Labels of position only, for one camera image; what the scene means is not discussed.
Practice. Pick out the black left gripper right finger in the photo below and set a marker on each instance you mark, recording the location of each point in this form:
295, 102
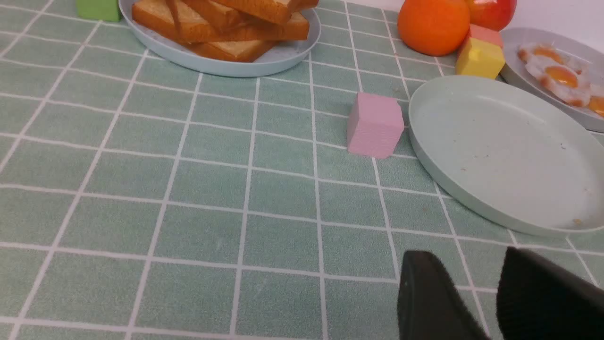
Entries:
539, 300

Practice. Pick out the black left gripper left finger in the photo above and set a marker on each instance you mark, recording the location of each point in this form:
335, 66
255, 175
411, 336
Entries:
429, 307

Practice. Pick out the toast slice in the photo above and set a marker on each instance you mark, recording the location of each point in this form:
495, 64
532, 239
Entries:
220, 17
156, 16
247, 51
275, 11

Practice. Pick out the pale green empty plate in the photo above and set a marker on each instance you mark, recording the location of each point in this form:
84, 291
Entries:
508, 155

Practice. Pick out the pink foam cube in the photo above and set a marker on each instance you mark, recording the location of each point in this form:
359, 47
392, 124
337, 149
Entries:
375, 125

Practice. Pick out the grey plate with eggs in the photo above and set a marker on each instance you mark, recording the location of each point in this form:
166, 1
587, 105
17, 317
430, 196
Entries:
515, 73

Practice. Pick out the yellow foam cube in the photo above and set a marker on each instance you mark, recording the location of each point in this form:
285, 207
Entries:
480, 58

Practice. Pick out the salmon foam cube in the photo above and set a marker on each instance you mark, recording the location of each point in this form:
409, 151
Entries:
485, 34

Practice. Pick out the orange fruit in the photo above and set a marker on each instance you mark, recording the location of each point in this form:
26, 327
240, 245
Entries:
433, 27

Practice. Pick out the red apple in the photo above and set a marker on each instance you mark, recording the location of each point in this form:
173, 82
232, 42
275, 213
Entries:
492, 14

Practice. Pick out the light blue bread plate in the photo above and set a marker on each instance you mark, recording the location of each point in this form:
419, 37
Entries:
278, 59

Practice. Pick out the green grid tablecloth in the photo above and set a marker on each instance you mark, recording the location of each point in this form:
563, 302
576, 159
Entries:
142, 200

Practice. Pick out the toast slice in stack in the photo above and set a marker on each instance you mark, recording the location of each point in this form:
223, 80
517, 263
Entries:
156, 16

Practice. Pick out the green foam cube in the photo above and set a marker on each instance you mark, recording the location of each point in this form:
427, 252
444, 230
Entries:
99, 10

